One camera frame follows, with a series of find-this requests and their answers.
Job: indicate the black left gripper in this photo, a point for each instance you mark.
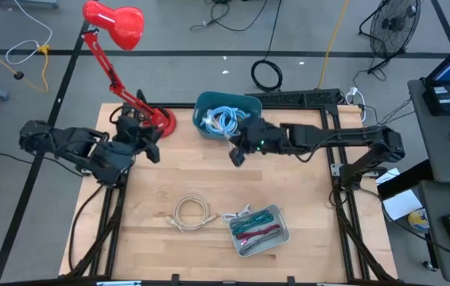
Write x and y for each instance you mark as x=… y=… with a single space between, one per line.
x=133 y=131

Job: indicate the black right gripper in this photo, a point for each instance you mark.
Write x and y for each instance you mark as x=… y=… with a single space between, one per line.
x=264 y=137

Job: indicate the teal plastic bin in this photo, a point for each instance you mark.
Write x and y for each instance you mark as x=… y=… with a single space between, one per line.
x=225 y=98

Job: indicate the light grey plastic bin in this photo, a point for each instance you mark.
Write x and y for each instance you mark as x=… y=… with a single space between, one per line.
x=276 y=210

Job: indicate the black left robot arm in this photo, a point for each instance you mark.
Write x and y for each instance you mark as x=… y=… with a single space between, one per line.
x=74 y=145

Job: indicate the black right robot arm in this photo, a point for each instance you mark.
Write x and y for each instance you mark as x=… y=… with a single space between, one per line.
x=348 y=137

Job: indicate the red desk lamp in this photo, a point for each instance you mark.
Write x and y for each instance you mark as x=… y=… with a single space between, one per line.
x=119 y=24

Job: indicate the white paper sheet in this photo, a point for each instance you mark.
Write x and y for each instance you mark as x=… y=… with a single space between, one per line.
x=402 y=204

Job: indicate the black round floor plug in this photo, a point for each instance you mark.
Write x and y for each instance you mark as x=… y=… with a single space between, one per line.
x=18 y=75

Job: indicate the black floor fan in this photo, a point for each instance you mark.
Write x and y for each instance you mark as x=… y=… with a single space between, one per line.
x=394 y=24

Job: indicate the grey side desk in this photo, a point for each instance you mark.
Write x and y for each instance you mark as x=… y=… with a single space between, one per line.
x=439 y=147
x=435 y=198

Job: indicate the yellow blue round disc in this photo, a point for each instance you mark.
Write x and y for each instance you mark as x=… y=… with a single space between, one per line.
x=419 y=220

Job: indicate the black mini computer box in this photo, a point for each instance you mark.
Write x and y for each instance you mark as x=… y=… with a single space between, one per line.
x=445 y=99

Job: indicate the black aluminium frame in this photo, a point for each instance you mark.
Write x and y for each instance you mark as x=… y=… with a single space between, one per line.
x=181 y=106

